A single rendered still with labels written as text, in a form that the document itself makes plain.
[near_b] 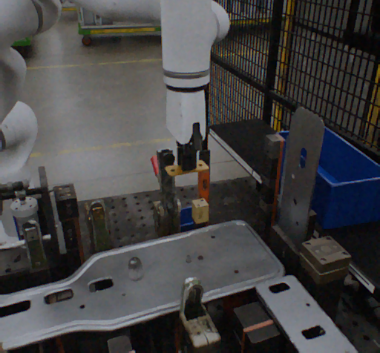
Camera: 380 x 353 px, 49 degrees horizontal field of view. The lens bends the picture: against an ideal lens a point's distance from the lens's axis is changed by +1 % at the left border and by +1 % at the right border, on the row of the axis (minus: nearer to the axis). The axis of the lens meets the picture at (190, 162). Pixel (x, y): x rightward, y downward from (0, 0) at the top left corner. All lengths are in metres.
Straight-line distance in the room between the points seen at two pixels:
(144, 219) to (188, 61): 1.00
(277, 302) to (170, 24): 0.58
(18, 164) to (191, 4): 0.81
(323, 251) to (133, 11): 0.63
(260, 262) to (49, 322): 0.47
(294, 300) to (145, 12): 0.64
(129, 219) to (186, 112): 0.97
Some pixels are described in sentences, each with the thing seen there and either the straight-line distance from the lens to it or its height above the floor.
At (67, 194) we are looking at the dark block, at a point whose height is 1.12.
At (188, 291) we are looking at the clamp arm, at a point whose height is 1.11.
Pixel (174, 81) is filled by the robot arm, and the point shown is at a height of 1.44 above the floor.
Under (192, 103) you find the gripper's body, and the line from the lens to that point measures 0.73.
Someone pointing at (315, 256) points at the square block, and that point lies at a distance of 0.95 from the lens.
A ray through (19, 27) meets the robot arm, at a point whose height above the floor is 1.49.
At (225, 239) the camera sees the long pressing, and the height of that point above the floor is 1.00.
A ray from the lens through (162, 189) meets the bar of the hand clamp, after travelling 1.02.
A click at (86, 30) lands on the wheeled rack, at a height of 0.27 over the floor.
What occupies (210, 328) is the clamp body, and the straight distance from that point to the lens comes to 0.80.
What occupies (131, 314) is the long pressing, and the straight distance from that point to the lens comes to 0.89.
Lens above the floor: 1.66
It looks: 29 degrees down
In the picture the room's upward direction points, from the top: straight up
